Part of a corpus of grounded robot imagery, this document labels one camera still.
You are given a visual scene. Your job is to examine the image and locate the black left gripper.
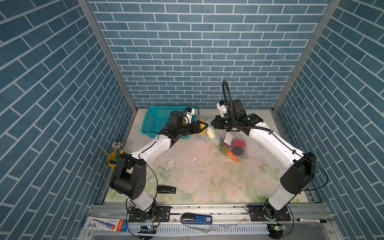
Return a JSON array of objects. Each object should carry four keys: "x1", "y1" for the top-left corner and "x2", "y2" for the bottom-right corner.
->
[{"x1": 175, "y1": 120, "x2": 207, "y2": 136}]

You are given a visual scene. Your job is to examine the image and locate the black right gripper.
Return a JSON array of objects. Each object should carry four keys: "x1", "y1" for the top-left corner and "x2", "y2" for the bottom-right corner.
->
[{"x1": 210, "y1": 114, "x2": 238, "y2": 130}]

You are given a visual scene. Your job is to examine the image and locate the white toy daikon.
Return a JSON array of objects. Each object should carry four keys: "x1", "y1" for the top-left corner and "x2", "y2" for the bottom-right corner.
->
[{"x1": 207, "y1": 127, "x2": 217, "y2": 140}]

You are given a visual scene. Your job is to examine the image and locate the orange toy carrot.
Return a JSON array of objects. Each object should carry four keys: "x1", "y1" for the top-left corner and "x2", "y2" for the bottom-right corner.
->
[{"x1": 219, "y1": 141, "x2": 240, "y2": 163}]

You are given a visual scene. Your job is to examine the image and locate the dark toy avocado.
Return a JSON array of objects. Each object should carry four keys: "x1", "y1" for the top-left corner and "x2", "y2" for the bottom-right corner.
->
[{"x1": 231, "y1": 146, "x2": 245, "y2": 156}]

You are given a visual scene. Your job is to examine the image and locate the teal plastic basket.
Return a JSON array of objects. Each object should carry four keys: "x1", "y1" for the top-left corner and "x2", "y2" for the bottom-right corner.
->
[{"x1": 141, "y1": 106, "x2": 197, "y2": 139}]

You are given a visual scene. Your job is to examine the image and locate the clear zip top bag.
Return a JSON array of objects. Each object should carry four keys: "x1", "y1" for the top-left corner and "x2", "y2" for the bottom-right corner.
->
[{"x1": 201, "y1": 119, "x2": 248, "y2": 162}]

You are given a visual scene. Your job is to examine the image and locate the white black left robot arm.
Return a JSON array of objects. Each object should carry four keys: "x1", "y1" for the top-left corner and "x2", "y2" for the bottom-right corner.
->
[{"x1": 110, "y1": 121, "x2": 208, "y2": 214}]

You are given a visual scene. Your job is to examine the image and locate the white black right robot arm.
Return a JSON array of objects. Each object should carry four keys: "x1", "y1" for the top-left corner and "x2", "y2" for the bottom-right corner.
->
[{"x1": 211, "y1": 114, "x2": 317, "y2": 221}]

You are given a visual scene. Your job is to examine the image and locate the black stapler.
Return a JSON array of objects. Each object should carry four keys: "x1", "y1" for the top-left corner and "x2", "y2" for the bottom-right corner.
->
[{"x1": 157, "y1": 185, "x2": 177, "y2": 194}]

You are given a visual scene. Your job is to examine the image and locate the yellow pen cup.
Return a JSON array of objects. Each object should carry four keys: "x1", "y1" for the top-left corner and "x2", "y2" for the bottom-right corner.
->
[{"x1": 103, "y1": 142, "x2": 125, "y2": 170}]

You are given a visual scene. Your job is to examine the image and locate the blue black box cutter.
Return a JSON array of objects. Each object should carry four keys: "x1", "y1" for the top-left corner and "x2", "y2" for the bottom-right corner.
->
[{"x1": 180, "y1": 213, "x2": 213, "y2": 225}]

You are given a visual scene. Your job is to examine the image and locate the black marker pen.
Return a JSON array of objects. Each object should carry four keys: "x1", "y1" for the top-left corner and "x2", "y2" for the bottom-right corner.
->
[{"x1": 297, "y1": 218, "x2": 328, "y2": 224}]

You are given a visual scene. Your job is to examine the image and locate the red blue pencil box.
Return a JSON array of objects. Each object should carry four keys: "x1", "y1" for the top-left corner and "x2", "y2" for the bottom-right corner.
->
[{"x1": 84, "y1": 217, "x2": 127, "y2": 233}]

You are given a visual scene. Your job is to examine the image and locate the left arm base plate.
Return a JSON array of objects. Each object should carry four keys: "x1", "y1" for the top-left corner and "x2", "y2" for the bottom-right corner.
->
[{"x1": 128, "y1": 206, "x2": 171, "y2": 223}]

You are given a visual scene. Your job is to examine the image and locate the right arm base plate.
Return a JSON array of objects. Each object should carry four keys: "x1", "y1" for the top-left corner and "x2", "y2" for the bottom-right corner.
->
[{"x1": 246, "y1": 205, "x2": 292, "y2": 222}]

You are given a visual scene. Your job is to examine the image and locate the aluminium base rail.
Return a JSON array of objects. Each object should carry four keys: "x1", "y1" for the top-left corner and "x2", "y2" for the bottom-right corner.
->
[{"x1": 88, "y1": 203, "x2": 342, "y2": 240}]

